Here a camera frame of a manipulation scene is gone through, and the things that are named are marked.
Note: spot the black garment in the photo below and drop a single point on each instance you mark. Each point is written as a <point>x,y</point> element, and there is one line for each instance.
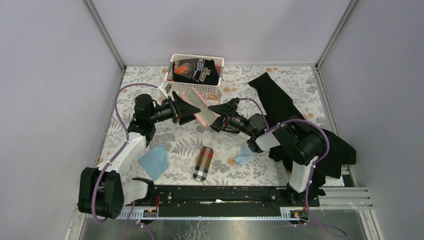
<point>279,107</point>

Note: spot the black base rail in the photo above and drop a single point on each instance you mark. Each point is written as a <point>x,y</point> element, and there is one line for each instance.
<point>221,201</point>

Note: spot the pink glasses case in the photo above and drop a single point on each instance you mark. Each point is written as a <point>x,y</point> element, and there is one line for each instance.
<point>206,117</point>

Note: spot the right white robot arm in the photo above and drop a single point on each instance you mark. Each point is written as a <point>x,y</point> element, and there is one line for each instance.
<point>303,142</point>

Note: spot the black packaged items in basket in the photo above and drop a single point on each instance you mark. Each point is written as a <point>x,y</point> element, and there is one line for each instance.
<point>198,71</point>

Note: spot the white plastic basket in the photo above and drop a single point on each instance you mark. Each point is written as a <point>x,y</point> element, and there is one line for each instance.
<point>205,89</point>

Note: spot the orange lens sunglasses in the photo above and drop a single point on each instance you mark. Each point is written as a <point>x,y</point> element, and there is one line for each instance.
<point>213,97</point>

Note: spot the plaid glasses case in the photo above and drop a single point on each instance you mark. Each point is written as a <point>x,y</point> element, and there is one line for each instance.
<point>203,163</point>

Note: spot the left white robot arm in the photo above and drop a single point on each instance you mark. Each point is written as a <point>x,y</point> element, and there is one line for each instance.
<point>101,191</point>

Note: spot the blue cleaning cloth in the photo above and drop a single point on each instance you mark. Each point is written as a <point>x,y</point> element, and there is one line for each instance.
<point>155,161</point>
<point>244,155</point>

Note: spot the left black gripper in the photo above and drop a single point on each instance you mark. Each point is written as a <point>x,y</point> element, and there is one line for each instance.
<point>186,111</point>

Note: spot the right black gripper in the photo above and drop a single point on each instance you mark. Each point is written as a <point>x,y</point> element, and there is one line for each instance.
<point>228,109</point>

